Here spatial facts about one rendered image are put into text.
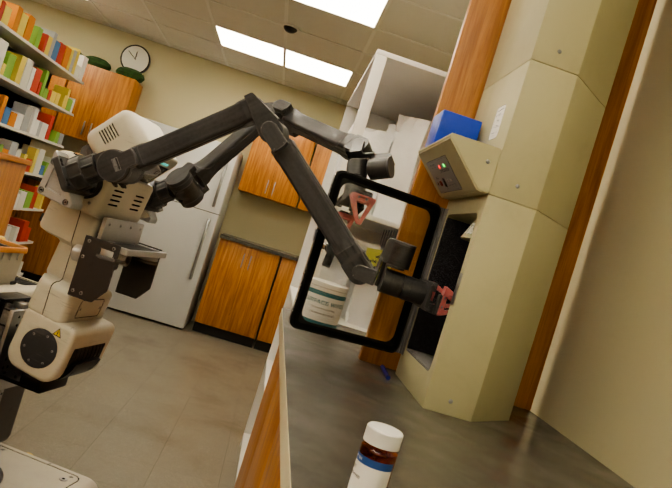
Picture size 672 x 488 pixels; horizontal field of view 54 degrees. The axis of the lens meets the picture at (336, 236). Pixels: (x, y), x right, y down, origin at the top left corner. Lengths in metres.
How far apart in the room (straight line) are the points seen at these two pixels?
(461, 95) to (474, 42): 0.15
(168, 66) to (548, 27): 5.94
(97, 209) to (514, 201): 1.03
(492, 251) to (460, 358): 0.24
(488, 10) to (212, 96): 5.39
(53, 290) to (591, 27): 1.44
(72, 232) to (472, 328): 1.07
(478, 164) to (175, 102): 5.87
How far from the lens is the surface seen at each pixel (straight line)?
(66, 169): 1.69
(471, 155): 1.41
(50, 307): 1.86
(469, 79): 1.83
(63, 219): 1.89
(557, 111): 1.49
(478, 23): 1.88
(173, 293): 6.33
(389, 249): 1.49
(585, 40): 1.55
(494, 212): 1.42
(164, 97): 7.13
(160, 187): 2.06
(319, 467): 0.87
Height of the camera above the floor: 1.21
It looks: 1 degrees up
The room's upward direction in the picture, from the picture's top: 17 degrees clockwise
